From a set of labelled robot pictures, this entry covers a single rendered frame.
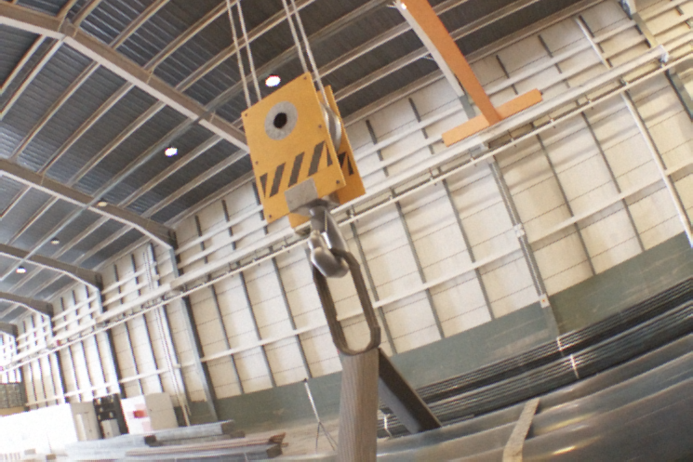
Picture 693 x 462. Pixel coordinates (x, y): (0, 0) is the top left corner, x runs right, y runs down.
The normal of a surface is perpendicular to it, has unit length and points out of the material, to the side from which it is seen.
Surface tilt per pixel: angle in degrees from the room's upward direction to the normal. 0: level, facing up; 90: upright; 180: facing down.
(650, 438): 64
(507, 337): 90
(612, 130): 90
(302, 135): 90
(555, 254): 90
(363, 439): 52
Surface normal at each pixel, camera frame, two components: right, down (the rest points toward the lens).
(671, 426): -0.54, -0.65
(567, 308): -0.44, -0.18
